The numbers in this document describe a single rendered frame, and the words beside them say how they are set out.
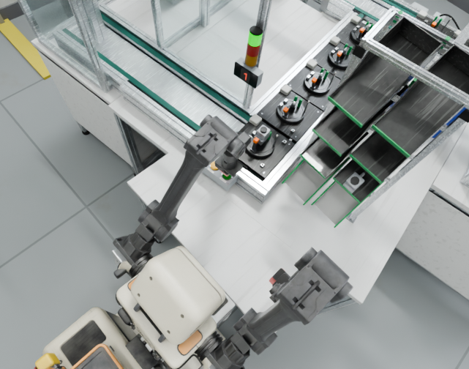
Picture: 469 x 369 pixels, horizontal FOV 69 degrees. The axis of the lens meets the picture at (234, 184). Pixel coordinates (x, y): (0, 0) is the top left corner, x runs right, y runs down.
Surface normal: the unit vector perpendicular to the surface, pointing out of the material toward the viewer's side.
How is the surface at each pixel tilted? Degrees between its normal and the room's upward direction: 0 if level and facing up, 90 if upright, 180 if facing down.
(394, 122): 25
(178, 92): 0
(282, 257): 0
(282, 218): 0
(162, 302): 48
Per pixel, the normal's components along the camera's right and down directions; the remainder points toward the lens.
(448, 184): 0.09, -0.44
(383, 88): -0.24, -0.16
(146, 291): -0.47, 0.14
